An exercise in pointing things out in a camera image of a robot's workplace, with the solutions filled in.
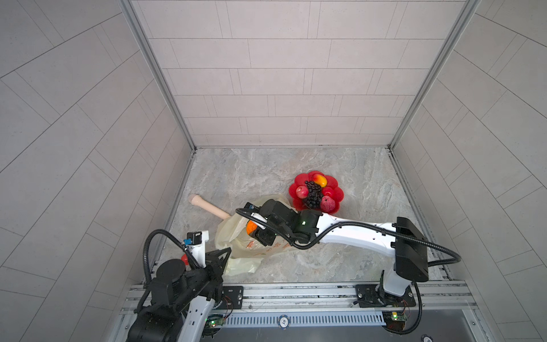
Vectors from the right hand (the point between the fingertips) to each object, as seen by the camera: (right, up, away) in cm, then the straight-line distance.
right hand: (254, 228), depth 73 cm
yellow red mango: (+27, +15, +24) cm, 39 cm away
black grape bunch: (+24, +8, +20) cm, 32 cm away
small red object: (-14, -1, -22) cm, 26 cm away
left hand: (-4, -3, -11) cm, 12 cm away
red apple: (+30, +10, +21) cm, 38 cm away
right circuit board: (+46, -28, -5) cm, 54 cm away
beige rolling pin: (-28, +6, +19) cm, 34 cm away
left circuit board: (-11, -26, -9) cm, 29 cm away
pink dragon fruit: (+28, +6, +15) cm, 33 cm away
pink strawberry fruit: (+18, +10, +21) cm, 29 cm away
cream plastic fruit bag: (-3, -11, +6) cm, 13 cm away
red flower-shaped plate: (+18, +15, +26) cm, 35 cm away
